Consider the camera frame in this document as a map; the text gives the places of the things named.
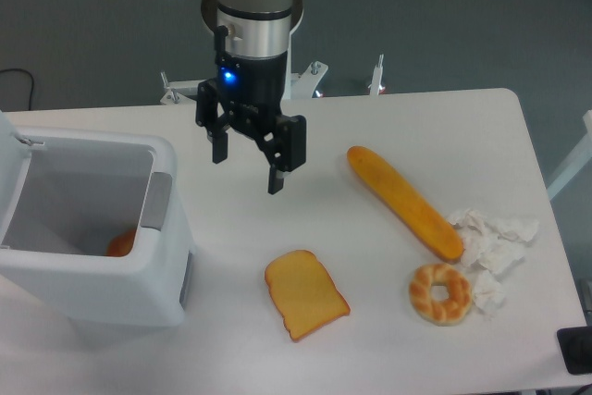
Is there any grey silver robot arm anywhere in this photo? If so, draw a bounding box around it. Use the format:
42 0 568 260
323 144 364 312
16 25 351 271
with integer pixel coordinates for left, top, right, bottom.
195 0 307 194

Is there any crumpled white tissue paper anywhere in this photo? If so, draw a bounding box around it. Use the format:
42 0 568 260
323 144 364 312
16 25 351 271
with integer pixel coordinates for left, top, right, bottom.
447 208 540 276

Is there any white trash can lid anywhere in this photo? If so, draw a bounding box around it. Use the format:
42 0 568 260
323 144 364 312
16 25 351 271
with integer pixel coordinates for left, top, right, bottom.
0 114 31 240

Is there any white levelling foot bracket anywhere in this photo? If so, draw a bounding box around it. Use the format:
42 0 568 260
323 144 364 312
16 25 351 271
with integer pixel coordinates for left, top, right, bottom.
367 54 386 96

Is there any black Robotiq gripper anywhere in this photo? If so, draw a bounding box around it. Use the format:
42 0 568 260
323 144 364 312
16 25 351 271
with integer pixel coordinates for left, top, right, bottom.
195 25 307 194

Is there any small crumpled white tissue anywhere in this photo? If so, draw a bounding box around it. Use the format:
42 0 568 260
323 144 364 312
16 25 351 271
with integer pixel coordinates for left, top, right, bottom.
473 270 506 318

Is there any braided ring bread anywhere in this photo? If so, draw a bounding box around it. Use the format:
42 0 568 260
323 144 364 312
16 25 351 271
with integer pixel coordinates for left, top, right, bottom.
408 263 473 326

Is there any white frame post right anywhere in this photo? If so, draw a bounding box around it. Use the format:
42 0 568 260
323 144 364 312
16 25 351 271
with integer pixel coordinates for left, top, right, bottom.
547 110 591 201

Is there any black floor cable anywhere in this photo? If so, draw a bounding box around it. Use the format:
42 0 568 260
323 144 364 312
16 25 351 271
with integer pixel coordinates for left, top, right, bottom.
0 68 36 112

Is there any long orange baguette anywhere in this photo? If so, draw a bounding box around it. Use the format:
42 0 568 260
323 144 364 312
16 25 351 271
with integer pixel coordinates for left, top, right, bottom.
347 146 464 262

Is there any orange bread roll in bin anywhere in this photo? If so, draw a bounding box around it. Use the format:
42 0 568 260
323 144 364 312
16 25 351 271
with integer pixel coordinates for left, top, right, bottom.
105 228 136 257

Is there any white plastic trash can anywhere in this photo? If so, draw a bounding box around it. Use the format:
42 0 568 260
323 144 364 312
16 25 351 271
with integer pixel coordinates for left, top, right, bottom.
1 126 195 327

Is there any toast bread slice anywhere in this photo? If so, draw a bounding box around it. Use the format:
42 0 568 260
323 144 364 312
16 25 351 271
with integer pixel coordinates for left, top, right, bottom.
265 250 351 342

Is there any black device at table edge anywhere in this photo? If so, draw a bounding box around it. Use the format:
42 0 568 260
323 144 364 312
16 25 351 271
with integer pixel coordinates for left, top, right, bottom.
557 326 592 375

